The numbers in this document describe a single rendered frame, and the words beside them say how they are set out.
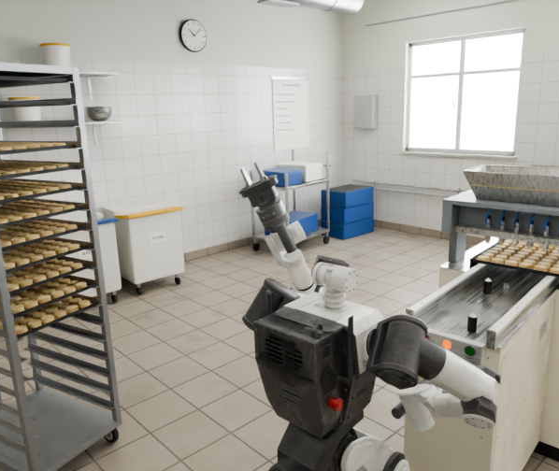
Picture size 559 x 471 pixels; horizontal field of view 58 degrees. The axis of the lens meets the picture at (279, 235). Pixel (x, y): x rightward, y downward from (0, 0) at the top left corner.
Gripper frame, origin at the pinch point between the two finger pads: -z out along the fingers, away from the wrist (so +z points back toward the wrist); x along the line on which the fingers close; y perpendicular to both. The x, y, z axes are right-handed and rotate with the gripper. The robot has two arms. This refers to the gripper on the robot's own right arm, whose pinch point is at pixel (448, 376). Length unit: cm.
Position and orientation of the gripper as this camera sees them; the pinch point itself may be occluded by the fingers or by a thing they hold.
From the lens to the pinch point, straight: 180.3
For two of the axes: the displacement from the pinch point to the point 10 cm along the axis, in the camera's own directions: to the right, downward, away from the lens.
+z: -6.7, 2.0, -7.2
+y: 7.4, 1.4, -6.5
